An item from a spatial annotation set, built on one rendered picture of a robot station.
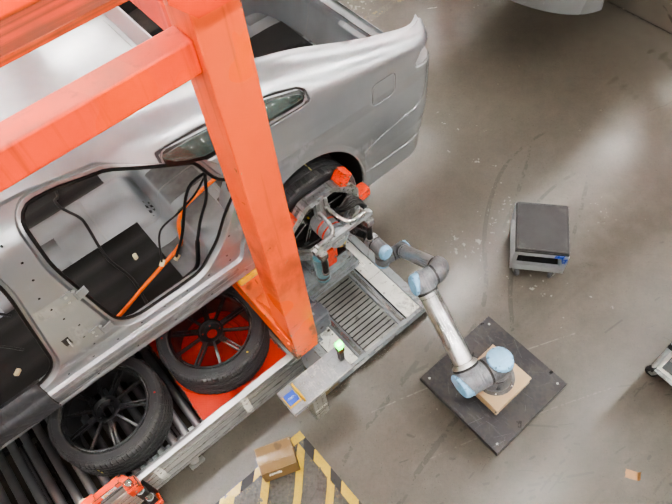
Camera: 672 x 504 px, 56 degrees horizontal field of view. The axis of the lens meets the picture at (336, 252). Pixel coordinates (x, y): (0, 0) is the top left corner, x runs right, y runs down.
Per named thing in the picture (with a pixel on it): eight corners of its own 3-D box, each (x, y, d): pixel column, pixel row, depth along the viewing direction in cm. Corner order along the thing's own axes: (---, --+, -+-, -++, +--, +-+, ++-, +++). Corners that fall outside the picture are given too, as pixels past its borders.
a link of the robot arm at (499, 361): (516, 374, 350) (521, 361, 335) (491, 389, 347) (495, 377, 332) (499, 352, 358) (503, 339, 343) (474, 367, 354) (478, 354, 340)
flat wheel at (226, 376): (210, 282, 420) (201, 264, 400) (290, 328, 397) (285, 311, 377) (145, 361, 392) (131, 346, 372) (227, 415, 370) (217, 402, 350)
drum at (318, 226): (327, 218, 379) (325, 204, 367) (350, 240, 369) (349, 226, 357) (309, 231, 374) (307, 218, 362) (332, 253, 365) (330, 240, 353)
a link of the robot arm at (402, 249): (453, 257, 336) (401, 236, 399) (434, 267, 334) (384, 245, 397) (460, 275, 340) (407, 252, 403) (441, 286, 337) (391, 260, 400)
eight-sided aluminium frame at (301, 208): (354, 219, 401) (350, 164, 356) (361, 225, 398) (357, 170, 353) (288, 268, 385) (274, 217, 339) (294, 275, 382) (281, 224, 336)
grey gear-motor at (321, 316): (296, 294, 432) (289, 267, 403) (335, 335, 413) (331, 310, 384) (275, 309, 427) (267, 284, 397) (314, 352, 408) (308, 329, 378)
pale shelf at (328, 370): (334, 348, 371) (334, 346, 369) (353, 368, 364) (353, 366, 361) (277, 395, 358) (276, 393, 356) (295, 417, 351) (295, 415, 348)
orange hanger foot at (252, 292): (251, 268, 394) (240, 238, 365) (303, 324, 370) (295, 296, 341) (229, 284, 389) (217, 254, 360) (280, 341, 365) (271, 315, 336)
